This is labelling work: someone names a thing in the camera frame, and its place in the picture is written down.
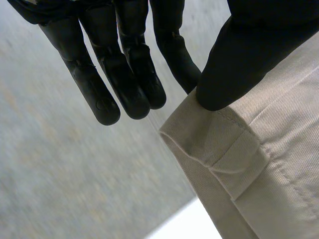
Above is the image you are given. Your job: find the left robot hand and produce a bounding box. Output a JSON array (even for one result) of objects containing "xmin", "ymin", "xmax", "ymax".
[{"xmin": 6, "ymin": 0, "xmax": 319, "ymax": 126}]

